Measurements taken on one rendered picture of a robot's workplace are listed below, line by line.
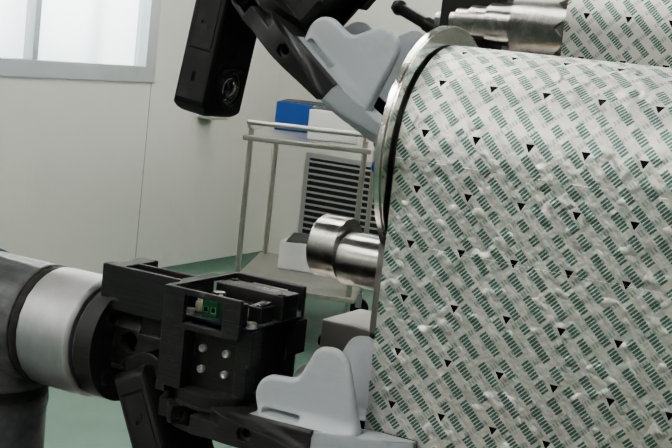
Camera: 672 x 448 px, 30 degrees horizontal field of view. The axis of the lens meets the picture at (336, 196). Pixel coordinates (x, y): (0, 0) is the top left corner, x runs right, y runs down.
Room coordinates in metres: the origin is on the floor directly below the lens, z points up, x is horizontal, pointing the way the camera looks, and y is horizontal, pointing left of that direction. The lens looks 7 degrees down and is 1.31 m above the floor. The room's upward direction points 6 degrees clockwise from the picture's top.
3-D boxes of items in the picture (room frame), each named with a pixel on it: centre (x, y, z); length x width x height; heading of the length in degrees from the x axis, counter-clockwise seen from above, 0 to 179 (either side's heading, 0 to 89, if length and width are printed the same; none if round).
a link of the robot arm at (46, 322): (0.77, 0.14, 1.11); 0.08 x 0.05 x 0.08; 151
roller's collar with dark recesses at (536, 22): (0.95, -0.15, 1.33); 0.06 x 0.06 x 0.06; 61
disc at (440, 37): (0.72, -0.06, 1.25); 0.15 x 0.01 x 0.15; 151
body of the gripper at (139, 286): (0.73, 0.07, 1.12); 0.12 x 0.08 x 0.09; 61
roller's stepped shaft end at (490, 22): (0.98, -0.10, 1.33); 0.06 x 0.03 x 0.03; 61
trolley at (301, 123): (5.58, 0.11, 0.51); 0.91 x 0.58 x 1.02; 175
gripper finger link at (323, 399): (0.66, -0.01, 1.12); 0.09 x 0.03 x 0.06; 60
